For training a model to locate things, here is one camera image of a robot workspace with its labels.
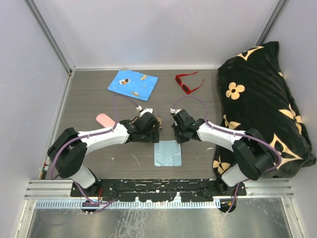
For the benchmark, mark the black floral plush pillow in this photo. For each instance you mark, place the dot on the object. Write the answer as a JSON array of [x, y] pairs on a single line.
[[254, 94]]

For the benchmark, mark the light blue cloth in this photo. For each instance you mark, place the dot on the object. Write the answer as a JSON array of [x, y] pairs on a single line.
[[167, 154]]

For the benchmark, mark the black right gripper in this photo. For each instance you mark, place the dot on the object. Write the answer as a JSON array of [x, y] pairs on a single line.
[[179, 139]]

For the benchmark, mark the pink glasses case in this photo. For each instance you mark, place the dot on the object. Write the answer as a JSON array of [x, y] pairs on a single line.
[[104, 120]]

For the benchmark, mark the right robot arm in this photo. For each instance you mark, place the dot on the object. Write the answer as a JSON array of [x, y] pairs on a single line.
[[252, 156]]

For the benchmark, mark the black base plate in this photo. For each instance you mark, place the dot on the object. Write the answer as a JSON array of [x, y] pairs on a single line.
[[159, 190]]

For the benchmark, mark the blue cartoon print cloth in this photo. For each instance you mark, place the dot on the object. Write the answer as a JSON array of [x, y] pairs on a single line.
[[133, 84]]

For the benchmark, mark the red sunglasses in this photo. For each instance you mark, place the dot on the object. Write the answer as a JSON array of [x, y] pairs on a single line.
[[185, 87]]

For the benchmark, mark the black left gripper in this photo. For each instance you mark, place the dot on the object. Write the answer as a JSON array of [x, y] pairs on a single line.
[[153, 136]]

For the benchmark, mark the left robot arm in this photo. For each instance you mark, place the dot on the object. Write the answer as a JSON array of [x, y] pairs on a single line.
[[70, 149]]

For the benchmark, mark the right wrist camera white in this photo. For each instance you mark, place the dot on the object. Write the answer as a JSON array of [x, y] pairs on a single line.
[[175, 111]]

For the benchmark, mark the aluminium front rail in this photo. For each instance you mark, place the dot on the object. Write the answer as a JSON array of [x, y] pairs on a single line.
[[64, 194]]

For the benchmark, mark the brown striped glasses case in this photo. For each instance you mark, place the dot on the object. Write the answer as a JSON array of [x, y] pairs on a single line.
[[158, 124]]

